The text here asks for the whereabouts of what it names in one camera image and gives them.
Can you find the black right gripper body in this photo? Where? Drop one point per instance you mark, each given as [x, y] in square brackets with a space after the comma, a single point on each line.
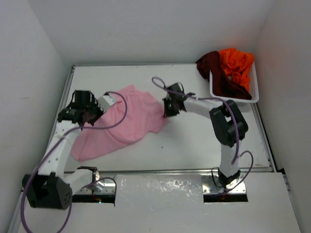
[170, 108]

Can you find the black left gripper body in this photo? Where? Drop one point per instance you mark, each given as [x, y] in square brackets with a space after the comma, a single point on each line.
[95, 112]

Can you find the pink t-shirt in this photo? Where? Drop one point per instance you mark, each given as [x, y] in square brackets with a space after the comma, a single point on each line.
[144, 115]

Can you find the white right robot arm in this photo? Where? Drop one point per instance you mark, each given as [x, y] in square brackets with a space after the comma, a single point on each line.
[228, 124]

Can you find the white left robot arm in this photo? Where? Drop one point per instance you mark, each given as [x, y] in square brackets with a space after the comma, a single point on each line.
[48, 187]

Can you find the dark red t-shirt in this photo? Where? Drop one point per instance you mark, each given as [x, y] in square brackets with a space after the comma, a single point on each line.
[222, 86]

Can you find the orange t-shirt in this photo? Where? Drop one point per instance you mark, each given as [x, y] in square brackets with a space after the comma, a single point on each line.
[237, 64]

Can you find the white plastic basket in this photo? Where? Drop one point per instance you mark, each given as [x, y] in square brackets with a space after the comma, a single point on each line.
[253, 89]

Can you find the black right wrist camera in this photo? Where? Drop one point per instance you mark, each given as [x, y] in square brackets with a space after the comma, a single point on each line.
[176, 89]

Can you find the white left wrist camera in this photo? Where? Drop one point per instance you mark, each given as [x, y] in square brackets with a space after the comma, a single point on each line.
[106, 101]

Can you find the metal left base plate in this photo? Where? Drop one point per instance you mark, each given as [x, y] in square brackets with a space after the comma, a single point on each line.
[104, 185]

